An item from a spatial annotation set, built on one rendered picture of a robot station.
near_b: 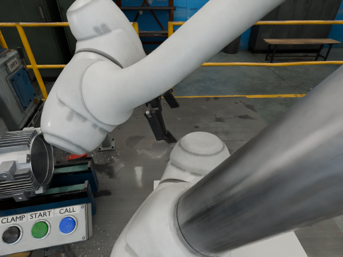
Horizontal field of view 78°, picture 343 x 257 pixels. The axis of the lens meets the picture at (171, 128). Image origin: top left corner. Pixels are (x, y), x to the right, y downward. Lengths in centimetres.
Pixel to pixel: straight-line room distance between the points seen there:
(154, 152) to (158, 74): 74
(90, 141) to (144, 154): 66
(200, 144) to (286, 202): 31
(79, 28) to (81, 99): 15
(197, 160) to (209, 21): 28
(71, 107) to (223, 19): 23
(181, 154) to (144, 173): 45
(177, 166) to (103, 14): 33
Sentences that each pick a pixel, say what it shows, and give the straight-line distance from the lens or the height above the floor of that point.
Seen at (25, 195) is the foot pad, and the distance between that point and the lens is 74.
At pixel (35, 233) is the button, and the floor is 107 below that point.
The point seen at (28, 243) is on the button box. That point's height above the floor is 105.
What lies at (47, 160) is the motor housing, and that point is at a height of 96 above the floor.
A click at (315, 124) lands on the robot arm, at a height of 138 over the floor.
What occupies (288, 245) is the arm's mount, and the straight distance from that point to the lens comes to 70.
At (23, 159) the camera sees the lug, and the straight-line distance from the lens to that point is 67.
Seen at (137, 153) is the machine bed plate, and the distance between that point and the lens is 100.
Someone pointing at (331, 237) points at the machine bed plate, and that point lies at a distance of 90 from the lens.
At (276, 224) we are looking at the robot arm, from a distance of 24.
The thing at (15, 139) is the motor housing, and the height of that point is 111.
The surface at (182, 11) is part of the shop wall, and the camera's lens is 543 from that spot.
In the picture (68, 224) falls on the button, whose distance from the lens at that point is 50.
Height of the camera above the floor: 147
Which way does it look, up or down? 36 degrees down
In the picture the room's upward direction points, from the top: straight up
